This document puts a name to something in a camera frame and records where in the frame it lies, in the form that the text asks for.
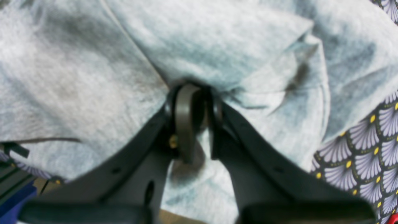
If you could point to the fan-patterned tablecloth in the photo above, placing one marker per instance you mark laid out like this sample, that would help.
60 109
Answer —
359 154

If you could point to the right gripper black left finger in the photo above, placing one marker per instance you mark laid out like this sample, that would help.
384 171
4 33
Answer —
128 187

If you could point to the red clamp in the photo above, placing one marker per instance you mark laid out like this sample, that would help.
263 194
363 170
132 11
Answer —
393 219

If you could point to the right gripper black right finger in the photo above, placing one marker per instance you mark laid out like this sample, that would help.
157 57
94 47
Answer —
269 188

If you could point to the light grey T-shirt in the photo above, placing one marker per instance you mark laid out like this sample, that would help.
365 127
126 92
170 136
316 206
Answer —
79 78

